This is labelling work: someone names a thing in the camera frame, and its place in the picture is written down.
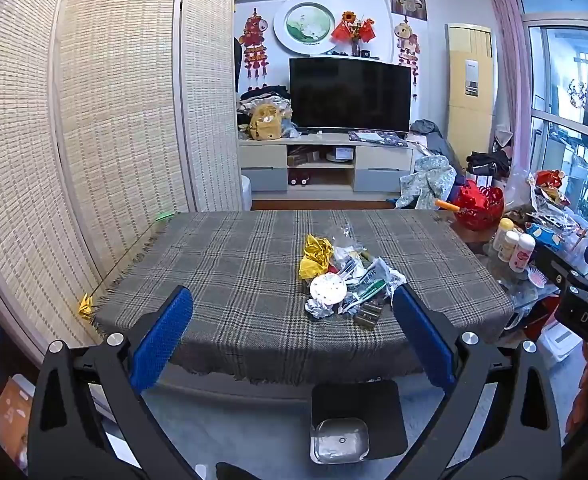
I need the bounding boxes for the cartoon hanging ornament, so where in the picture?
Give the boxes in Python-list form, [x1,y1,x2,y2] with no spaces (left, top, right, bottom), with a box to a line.
[393,20,421,88]

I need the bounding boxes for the cardboard box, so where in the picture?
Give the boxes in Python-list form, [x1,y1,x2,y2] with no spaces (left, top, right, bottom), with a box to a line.
[0,375,37,461]

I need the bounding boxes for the blue box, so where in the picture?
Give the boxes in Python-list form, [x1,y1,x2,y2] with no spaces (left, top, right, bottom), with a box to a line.
[526,222,567,252]

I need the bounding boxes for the red basket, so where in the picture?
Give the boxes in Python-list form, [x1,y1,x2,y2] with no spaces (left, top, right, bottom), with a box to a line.
[452,180,504,231]

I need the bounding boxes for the yellow foil wrapper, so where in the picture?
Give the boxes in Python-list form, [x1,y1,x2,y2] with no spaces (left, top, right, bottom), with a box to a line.
[299,234,335,281]

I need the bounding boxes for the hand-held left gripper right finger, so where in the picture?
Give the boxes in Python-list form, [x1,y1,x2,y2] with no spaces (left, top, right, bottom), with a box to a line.
[391,284,562,480]

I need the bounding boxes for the pile of clothes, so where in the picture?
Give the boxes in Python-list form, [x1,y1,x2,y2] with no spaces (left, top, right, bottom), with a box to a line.
[237,85,292,126]

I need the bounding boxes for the round framed wall picture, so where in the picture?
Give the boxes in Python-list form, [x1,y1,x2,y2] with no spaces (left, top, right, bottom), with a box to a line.
[274,1,337,55]

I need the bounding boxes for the grey plaid tablecloth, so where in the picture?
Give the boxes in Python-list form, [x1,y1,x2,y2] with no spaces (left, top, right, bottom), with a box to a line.
[91,209,515,386]

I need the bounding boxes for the pink curtain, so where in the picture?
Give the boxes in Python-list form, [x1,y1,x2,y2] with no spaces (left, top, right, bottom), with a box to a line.
[484,0,532,171]

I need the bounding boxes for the white green medicine packet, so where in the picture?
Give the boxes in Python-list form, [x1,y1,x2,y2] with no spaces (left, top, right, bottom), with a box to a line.
[346,257,407,306]

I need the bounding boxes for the black trash bin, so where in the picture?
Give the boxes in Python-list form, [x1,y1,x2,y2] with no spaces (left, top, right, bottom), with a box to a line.
[310,380,409,465]

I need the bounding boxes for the grey clothes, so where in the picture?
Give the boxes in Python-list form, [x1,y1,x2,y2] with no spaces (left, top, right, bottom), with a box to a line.
[409,120,454,161]

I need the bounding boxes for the dark jacket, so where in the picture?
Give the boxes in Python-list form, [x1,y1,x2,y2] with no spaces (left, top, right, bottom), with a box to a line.
[466,150,512,176]

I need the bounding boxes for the floral cloth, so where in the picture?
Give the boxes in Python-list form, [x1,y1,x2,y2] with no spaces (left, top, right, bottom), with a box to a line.
[396,155,457,210]

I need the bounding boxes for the red fish hanging ornament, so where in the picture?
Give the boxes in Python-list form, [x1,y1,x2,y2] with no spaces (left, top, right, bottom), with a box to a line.
[239,8,271,81]

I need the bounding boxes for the yellow standing air conditioner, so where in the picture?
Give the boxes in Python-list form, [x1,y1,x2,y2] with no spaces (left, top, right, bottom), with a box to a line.
[445,23,497,161]

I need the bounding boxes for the window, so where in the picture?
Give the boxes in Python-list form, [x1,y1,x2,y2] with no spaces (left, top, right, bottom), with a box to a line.
[516,0,588,241]

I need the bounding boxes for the red flower decoration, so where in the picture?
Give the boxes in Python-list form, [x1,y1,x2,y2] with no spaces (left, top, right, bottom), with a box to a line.
[330,11,376,56]

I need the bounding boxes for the white television cabinet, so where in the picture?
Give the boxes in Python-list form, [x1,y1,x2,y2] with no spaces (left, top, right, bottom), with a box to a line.
[238,132,417,196]

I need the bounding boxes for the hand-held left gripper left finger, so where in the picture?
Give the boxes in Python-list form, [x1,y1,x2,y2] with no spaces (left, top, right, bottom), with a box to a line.
[26,285,209,480]

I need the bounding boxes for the clear plastic bag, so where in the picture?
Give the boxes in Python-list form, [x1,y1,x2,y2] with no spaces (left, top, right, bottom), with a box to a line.
[324,222,361,252]

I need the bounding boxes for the small white bottle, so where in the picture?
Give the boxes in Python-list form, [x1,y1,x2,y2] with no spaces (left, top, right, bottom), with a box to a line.
[498,230,520,262]

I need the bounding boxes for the white round lid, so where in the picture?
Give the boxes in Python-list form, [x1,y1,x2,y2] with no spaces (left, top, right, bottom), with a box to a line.
[310,274,349,306]

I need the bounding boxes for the dark printed mat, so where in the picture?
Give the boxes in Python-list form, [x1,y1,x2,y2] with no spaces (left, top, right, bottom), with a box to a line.
[349,130,409,147]

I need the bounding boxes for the pink hair brush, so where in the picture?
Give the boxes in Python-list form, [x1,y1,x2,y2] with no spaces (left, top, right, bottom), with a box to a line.
[526,265,554,288]

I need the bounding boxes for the black flat television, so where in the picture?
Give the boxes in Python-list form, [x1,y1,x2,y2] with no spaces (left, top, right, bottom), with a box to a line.
[289,56,412,133]

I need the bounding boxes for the white bottle yellow lid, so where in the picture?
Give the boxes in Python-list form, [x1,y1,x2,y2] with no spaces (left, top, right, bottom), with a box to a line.
[492,218,515,256]

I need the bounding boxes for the white bottle pink label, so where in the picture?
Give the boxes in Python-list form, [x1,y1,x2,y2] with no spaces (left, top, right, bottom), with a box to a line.
[508,234,537,273]

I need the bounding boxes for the small brown box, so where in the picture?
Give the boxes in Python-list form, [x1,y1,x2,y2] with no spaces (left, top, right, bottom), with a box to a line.
[354,302,382,330]

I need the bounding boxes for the yellow backpack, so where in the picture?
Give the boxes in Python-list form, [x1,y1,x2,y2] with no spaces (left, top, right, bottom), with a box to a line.
[248,102,285,141]

